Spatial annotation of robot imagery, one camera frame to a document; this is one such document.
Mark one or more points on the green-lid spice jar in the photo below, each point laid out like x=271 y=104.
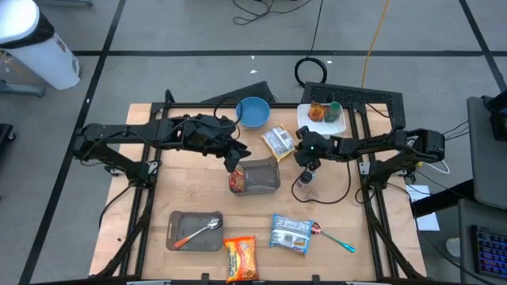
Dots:
x=334 y=111

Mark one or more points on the grey stand foot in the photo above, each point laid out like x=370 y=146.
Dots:
x=24 y=91

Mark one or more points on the black desk device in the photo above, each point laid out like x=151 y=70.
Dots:
x=500 y=118

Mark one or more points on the white round object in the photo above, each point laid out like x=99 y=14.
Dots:
x=453 y=247

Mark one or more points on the orange-red ramen packet green stripe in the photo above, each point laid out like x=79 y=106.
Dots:
x=239 y=259

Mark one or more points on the black wedge-shaped panel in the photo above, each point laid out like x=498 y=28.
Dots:
x=245 y=94

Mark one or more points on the white paper sheet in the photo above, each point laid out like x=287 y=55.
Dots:
x=428 y=221

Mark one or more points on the small clear glass jar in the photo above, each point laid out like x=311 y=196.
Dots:
x=311 y=194

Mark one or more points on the black desk leg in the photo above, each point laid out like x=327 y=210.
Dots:
x=439 y=202

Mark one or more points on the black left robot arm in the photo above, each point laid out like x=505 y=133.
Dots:
x=130 y=130

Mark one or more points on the red-headed teal spoon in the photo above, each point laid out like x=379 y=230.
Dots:
x=336 y=239

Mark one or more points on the black floor object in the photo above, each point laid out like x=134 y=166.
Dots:
x=6 y=132

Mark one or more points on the blue bowl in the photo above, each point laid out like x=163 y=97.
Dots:
x=253 y=112

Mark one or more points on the blue white ramen packet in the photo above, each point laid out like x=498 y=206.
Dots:
x=291 y=233

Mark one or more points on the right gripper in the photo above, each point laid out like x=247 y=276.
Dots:
x=313 y=148

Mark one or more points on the deep grey plastic bin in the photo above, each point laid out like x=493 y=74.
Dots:
x=261 y=178

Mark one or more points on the red-yellow ramen packet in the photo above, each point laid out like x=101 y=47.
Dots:
x=237 y=180

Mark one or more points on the black-lid spice jar purple label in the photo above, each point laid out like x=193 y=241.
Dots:
x=305 y=180

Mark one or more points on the grey keyboard desk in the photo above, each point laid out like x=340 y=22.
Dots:
x=465 y=237

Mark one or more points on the backlit keyboard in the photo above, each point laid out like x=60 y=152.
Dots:
x=491 y=253

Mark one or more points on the white trash can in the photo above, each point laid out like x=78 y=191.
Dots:
x=39 y=59

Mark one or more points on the orange-brown food item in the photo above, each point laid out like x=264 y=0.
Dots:
x=317 y=112

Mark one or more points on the black table frame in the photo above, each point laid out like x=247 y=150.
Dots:
x=190 y=105

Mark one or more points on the silver mounting bracket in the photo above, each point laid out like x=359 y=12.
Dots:
x=153 y=167
x=364 y=168

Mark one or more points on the white plastic bin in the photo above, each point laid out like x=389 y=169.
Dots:
x=328 y=128

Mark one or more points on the yellow ramen packet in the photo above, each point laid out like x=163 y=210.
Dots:
x=279 y=142

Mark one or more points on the flat grey tray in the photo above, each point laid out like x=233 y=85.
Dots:
x=190 y=237

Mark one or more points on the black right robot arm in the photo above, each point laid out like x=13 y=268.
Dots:
x=376 y=144

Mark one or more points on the black perforated panel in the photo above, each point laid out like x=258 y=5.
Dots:
x=356 y=95

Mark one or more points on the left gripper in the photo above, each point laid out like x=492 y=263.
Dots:
x=210 y=134

